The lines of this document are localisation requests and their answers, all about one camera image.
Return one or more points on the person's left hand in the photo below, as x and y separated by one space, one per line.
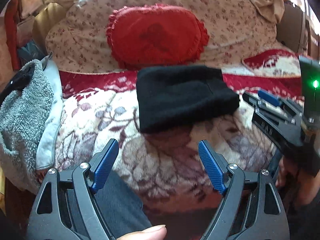
153 233

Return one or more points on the black knit pants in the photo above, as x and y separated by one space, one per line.
174 96

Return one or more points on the floral beige quilt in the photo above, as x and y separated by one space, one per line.
103 35

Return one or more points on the person's right hand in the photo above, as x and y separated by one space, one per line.
308 186

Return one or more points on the black garment on fleece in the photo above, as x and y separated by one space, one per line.
19 81

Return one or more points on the red and cream plush blanket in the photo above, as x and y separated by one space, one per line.
163 168

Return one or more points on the white cloth under fleece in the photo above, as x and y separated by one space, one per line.
45 155

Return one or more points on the person's dark trouser leg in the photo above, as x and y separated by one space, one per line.
120 207

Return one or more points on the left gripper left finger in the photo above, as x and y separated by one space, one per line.
51 218

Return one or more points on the red ruffled heart pillow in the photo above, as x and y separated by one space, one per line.
155 35

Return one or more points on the grey fleece garment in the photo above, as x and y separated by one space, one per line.
23 116

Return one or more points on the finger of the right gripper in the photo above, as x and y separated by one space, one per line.
270 98
250 99

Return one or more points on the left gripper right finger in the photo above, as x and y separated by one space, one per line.
264 217

